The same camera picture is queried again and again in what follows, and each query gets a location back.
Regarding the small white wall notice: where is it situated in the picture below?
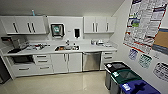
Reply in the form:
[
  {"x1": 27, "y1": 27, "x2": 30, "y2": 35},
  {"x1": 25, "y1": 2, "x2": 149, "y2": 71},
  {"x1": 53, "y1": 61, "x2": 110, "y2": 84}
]
[{"x1": 152, "y1": 61, "x2": 168, "y2": 83}]

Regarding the small green wall notice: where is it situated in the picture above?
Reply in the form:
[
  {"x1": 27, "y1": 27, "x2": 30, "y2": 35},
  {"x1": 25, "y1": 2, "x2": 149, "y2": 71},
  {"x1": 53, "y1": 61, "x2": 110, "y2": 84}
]
[{"x1": 137, "y1": 53, "x2": 153, "y2": 70}]

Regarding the counter dish drying rack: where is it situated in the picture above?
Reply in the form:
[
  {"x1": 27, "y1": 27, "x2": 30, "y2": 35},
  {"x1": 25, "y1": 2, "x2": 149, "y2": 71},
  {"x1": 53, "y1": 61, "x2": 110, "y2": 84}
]
[{"x1": 28, "y1": 43, "x2": 51, "y2": 51}]

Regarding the stainless steel dishwasher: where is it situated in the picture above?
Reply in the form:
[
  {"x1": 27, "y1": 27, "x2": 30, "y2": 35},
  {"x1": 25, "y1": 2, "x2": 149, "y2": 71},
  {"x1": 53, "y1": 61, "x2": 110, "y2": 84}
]
[{"x1": 82, "y1": 51, "x2": 102, "y2": 72}]

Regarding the blue recycling bin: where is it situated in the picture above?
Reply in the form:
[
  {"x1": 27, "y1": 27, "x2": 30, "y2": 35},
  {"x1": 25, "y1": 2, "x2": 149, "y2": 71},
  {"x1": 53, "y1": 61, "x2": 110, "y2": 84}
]
[{"x1": 109, "y1": 68, "x2": 143, "y2": 94}]

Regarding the black wall soap dispenser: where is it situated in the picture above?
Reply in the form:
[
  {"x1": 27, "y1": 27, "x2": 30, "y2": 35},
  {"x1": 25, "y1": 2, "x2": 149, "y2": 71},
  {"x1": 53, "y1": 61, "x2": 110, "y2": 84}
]
[{"x1": 73, "y1": 28, "x2": 81, "y2": 39}]

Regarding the chrome sink faucet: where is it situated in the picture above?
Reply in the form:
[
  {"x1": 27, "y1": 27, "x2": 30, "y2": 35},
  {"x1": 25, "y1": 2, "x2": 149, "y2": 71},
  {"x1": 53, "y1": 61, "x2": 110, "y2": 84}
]
[{"x1": 64, "y1": 39, "x2": 72, "y2": 48}]

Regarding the stainless steel sink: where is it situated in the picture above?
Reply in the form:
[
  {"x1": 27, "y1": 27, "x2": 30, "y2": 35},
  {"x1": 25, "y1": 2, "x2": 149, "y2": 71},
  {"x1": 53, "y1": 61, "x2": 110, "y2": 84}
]
[{"x1": 54, "y1": 45, "x2": 81, "y2": 52}]

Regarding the small blue wall notice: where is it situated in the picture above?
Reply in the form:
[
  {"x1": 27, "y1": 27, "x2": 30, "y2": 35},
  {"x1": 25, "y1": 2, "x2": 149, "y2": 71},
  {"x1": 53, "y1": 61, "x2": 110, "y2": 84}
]
[{"x1": 128, "y1": 48, "x2": 139, "y2": 62}]

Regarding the grey paper towel dispenser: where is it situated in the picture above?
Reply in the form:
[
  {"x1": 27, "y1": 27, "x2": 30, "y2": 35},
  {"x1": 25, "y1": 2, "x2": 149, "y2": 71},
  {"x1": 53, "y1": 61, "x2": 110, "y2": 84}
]
[{"x1": 50, "y1": 23, "x2": 65, "y2": 39}]

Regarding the wide white cabinet drawer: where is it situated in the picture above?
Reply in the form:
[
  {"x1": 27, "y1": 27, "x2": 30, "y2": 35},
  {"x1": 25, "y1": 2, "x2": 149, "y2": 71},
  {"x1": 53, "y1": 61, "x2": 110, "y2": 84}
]
[{"x1": 11, "y1": 64, "x2": 37, "y2": 78}]

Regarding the black built-in microwave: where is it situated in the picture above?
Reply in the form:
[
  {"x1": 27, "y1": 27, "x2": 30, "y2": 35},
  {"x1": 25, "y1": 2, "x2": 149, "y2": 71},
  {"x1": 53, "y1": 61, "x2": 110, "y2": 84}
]
[{"x1": 9, "y1": 54, "x2": 35, "y2": 65}]

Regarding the black lid trash bin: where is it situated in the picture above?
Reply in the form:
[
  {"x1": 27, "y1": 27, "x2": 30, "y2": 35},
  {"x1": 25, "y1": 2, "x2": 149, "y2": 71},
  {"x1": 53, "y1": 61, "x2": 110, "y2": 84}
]
[{"x1": 104, "y1": 61, "x2": 129, "y2": 91}]

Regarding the small blue bottle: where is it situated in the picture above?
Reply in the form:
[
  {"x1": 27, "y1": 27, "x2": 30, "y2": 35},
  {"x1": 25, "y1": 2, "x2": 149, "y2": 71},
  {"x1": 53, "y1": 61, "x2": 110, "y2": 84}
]
[{"x1": 31, "y1": 9, "x2": 36, "y2": 17}]

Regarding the white base cabinet door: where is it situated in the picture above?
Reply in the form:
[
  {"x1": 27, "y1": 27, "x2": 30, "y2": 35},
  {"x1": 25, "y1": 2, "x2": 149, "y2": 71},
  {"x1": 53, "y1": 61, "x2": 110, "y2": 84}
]
[
  {"x1": 67, "y1": 52, "x2": 83, "y2": 73},
  {"x1": 50, "y1": 53, "x2": 69, "y2": 74}
]

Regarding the blue dish soap bottle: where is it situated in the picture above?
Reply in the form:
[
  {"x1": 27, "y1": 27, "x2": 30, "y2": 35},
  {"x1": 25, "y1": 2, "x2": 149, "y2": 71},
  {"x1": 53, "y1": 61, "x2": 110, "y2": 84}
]
[{"x1": 90, "y1": 39, "x2": 95, "y2": 46}]

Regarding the tan cork board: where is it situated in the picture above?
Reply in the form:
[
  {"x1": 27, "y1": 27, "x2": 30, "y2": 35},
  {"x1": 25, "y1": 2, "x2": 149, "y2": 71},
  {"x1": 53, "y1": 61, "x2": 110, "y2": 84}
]
[{"x1": 152, "y1": 28, "x2": 168, "y2": 55}]

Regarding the dark coffee machine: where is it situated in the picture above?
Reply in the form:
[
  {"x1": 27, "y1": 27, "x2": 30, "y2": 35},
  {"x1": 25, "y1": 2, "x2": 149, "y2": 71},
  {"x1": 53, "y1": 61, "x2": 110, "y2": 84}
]
[{"x1": 0, "y1": 35, "x2": 28, "y2": 54}]

